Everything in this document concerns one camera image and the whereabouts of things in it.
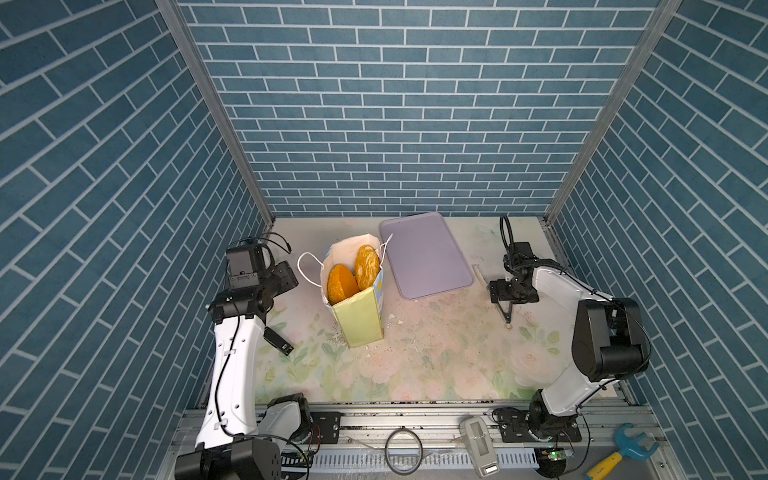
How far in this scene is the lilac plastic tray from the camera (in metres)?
1.04

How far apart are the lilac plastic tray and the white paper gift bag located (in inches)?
8.6

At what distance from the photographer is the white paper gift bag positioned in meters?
0.71
